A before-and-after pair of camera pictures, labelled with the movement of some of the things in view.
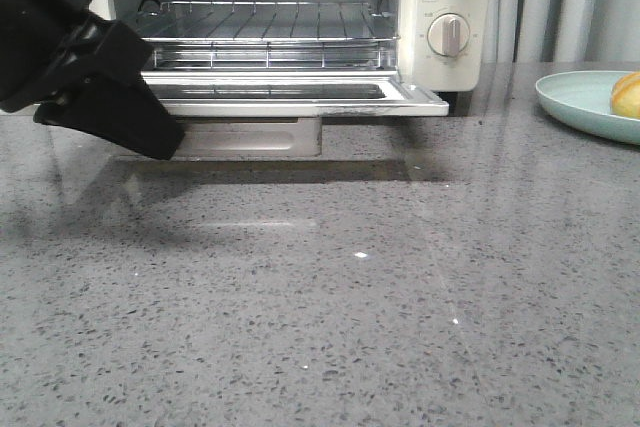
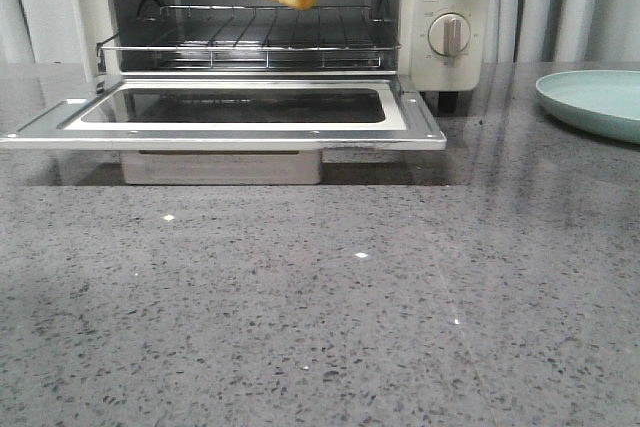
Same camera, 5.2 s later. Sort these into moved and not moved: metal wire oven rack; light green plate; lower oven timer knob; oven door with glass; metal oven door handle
Moved: metal oven door handle; oven door with glass
Not moved: light green plate; metal wire oven rack; lower oven timer knob
